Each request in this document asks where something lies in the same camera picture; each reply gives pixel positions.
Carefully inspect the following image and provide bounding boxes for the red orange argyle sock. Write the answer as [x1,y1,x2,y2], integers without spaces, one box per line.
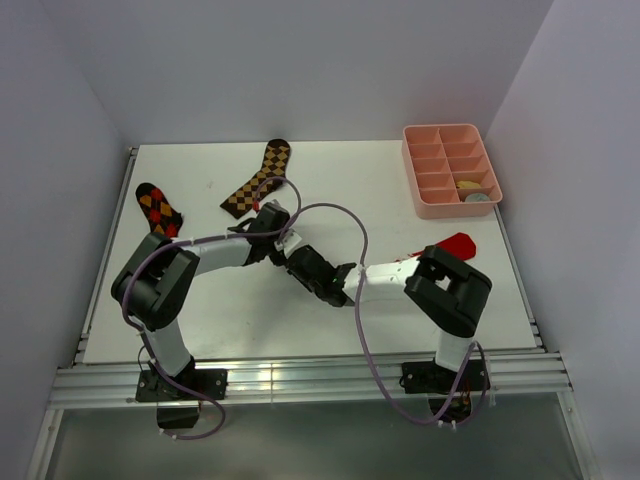
[135,182,184,238]

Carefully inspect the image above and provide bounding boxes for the pink compartment tray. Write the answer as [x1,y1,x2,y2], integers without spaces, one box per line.
[402,123,503,220]

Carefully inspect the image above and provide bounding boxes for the aluminium frame rail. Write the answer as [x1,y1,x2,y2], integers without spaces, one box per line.
[47,349,572,410]

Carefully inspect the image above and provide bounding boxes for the grey ankle sock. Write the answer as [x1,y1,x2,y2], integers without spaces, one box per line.
[464,192,491,203]

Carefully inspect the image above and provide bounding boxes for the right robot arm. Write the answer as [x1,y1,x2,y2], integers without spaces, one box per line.
[284,245,493,390]

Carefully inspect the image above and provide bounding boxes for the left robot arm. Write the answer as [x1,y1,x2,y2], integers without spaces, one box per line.
[111,202,290,399]

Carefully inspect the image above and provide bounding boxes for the yellow ankle sock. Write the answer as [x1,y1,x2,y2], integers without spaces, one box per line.
[456,180,482,189]

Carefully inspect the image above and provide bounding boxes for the red santa sock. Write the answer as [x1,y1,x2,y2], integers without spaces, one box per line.
[394,231,477,264]

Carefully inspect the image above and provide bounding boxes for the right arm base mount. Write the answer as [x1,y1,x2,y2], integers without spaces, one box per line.
[399,360,491,427]

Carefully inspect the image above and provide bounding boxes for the brown tan argyle sock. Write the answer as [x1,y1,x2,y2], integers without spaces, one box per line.
[220,139,291,219]

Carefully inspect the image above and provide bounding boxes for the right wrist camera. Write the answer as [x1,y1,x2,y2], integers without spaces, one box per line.
[274,229,303,258]

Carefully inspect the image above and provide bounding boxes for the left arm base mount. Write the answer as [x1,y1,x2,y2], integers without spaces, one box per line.
[134,367,228,433]

